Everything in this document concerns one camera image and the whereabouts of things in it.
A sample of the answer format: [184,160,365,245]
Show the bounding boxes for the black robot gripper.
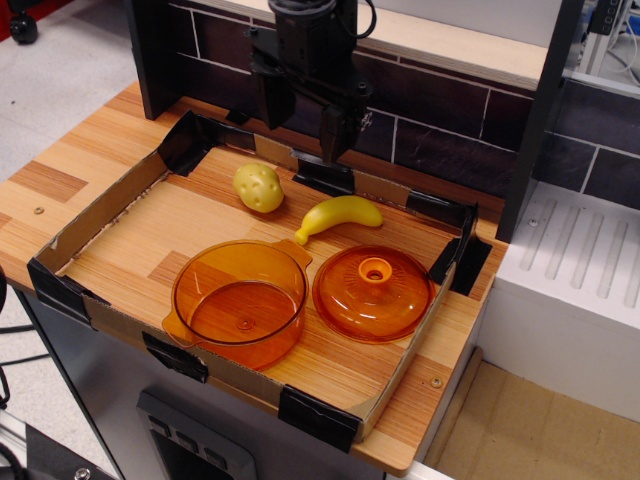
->
[246,9,373,163]

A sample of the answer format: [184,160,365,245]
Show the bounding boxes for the yellow plastic banana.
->
[294,195,384,245]

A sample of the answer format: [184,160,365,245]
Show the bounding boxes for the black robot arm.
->
[246,1,377,162]

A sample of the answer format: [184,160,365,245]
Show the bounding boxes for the orange transparent pot lid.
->
[312,245,435,343]

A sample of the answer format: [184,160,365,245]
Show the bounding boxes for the orange transparent pot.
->
[162,240,312,371]

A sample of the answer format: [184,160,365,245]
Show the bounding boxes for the cardboard fence with black tape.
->
[28,112,498,452]

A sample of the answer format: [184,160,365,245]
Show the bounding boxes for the yellow plastic potato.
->
[233,163,284,213]

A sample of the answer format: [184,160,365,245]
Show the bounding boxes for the light wooden shelf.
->
[194,0,556,92]

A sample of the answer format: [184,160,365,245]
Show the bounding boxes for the black chair caster wheel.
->
[9,11,38,45]

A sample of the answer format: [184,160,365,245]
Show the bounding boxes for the white toy sink drainboard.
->
[477,183,639,421]

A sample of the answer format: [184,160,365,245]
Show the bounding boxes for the grey toy oven front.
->
[136,392,257,479]

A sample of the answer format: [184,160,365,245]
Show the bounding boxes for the dark shelf post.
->
[496,0,584,243]

